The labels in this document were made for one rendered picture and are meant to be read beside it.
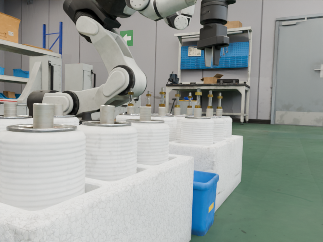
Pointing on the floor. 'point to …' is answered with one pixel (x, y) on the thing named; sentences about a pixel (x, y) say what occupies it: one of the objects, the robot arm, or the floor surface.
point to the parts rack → (6, 46)
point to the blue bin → (203, 201)
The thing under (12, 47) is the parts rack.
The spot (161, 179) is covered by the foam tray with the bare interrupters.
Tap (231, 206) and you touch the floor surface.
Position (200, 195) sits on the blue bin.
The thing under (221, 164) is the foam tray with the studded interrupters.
